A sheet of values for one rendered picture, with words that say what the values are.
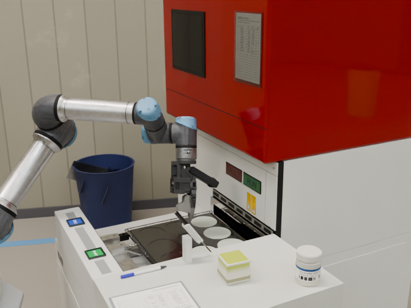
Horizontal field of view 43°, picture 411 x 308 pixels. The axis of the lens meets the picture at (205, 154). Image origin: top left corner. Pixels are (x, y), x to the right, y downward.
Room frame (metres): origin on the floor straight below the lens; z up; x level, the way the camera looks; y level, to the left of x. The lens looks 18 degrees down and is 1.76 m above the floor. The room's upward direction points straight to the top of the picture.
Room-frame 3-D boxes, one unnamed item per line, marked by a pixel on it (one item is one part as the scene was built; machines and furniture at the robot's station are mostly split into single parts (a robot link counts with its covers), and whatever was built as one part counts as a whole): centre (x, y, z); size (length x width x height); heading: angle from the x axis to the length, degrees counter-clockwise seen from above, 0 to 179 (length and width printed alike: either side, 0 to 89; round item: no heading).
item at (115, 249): (1.61, 0.32, 0.89); 0.08 x 0.03 x 0.03; 117
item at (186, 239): (1.41, 0.04, 1.03); 0.06 x 0.04 x 0.13; 117
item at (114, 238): (1.69, 0.36, 0.89); 0.08 x 0.03 x 0.03; 117
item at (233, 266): (1.31, -0.08, 1.00); 0.07 x 0.07 x 0.07; 22
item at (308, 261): (1.29, -0.29, 1.01); 0.07 x 0.07 x 0.10
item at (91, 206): (3.58, 0.77, 0.29); 0.50 x 0.46 x 0.59; 100
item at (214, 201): (1.79, -0.13, 0.89); 0.44 x 0.02 x 0.10; 27
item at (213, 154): (1.95, -0.06, 1.02); 0.81 x 0.03 x 0.40; 27
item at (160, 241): (1.68, 0.06, 0.90); 0.34 x 0.34 x 0.01; 27
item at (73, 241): (1.58, 0.41, 0.89); 0.55 x 0.09 x 0.14; 27
